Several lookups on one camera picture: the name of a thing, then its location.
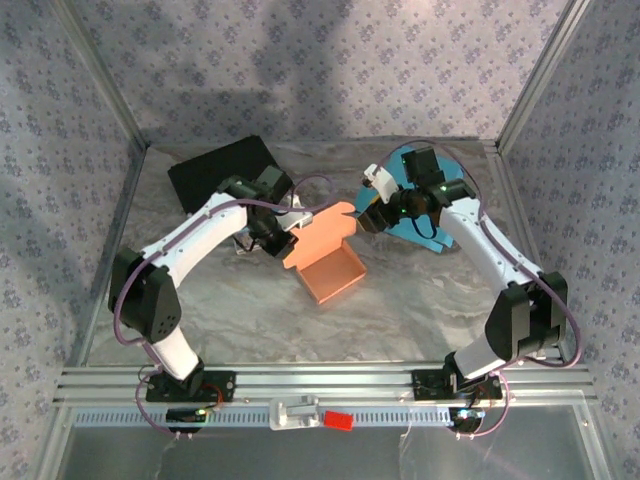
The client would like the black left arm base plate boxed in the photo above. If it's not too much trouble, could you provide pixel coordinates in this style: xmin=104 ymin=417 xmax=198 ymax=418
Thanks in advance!
xmin=144 ymin=370 xmax=237 ymax=404

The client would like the black looped camera cable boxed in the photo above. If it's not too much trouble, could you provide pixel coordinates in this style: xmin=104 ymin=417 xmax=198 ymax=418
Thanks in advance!
xmin=413 ymin=212 xmax=437 ymax=242

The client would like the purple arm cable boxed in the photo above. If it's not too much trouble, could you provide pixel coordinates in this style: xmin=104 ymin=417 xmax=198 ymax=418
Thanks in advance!
xmin=113 ymin=174 xmax=336 ymax=441
xmin=379 ymin=144 xmax=584 ymax=441

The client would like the small black electronics module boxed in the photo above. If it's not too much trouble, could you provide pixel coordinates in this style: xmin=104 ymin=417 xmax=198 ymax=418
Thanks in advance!
xmin=447 ymin=407 xmax=486 ymax=434
xmin=166 ymin=407 xmax=208 ymax=434

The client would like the white clamp bracket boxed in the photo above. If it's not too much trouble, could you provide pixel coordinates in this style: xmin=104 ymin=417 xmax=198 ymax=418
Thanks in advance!
xmin=268 ymin=394 xmax=321 ymax=431

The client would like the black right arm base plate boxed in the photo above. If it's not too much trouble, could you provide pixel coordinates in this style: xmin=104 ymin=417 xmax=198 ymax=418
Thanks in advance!
xmin=411 ymin=368 xmax=504 ymax=401

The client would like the aluminium table side rail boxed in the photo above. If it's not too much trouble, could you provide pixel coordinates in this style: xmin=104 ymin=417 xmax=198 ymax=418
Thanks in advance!
xmin=484 ymin=140 xmax=574 ymax=364
xmin=62 ymin=139 xmax=151 ymax=369

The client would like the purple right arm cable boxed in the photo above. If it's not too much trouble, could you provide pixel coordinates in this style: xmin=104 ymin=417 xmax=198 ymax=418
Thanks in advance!
xmin=379 ymin=144 xmax=584 ymax=441

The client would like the orange paper box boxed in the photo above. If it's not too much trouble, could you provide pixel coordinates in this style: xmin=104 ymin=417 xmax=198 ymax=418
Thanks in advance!
xmin=282 ymin=199 xmax=369 ymax=307

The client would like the red plastic block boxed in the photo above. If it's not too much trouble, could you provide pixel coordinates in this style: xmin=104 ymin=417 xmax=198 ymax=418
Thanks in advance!
xmin=323 ymin=410 xmax=355 ymax=431

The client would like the slotted grey cable duct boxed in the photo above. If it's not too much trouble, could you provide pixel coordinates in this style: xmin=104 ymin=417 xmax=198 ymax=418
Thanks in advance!
xmin=74 ymin=405 xmax=484 ymax=429

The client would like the blue paper box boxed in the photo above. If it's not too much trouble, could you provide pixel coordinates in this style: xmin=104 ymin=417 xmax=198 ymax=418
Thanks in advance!
xmin=352 ymin=147 xmax=464 ymax=255

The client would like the aluminium frame post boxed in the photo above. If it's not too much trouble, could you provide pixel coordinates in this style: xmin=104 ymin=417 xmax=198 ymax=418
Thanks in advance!
xmin=494 ymin=0 xmax=594 ymax=151
xmin=52 ymin=0 xmax=154 ymax=149

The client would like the clear acrylic panel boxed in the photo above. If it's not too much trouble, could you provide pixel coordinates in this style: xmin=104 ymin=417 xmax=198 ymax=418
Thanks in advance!
xmin=47 ymin=405 xmax=619 ymax=480

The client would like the black hard case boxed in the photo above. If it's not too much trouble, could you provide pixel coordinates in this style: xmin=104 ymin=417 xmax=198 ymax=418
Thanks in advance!
xmin=167 ymin=135 xmax=281 ymax=215

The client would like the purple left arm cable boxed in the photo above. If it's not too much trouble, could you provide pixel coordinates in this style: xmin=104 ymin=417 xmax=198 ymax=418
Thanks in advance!
xmin=113 ymin=174 xmax=336 ymax=441

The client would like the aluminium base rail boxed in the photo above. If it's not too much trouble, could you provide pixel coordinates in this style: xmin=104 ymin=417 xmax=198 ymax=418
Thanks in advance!
xmin=52 ymin=362 xmax=599 ymax=407

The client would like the small purple printed card box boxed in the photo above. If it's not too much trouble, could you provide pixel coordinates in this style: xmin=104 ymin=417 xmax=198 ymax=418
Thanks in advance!
xmin=233 ymin=232 xmax=261 ymax=256

